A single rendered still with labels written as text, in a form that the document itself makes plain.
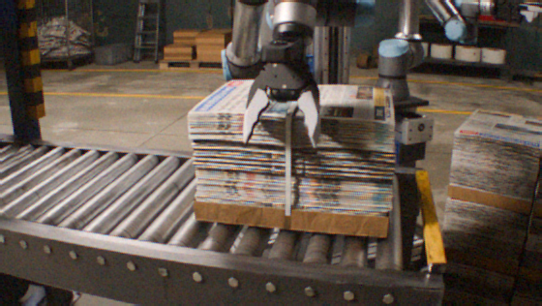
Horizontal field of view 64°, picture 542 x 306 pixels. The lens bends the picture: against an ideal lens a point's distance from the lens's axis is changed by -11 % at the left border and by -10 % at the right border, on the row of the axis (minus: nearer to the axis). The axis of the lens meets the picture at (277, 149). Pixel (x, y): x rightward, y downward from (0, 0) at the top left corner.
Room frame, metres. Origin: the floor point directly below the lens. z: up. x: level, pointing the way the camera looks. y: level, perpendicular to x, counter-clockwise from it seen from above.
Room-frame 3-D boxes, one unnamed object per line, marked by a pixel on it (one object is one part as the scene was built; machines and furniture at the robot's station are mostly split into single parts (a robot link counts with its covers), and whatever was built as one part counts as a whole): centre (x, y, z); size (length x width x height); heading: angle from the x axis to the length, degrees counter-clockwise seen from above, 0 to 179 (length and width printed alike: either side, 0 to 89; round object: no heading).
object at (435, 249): (0.86, -0.31, 0.81); 0.43 x 0.03 x 0.02; 168
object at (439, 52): (7.13, -2.77, 0.55); 1.80 x 0.70 x 1.09; 78
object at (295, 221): (0.95, -0.05, 0.83); 0.28 x 0.06 x 0.04; 168
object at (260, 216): (0.97, 0.06, 0.83); 0.29 x 0.16 x 0.04; 168
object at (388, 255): (0.89, -0.24, 0.77); 0.47 x 0.05 x 0.05; 168
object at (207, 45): (7.72, 1.20, 0.28); 1.20 x 0.83 x 0.57; 78
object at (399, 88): (1.88, -0.46, 0.87); 0.15 x 0.15 x 0.10
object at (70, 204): (1.04, 0.46, 0.77); 0.47 x 0.05 x 0.05; 168
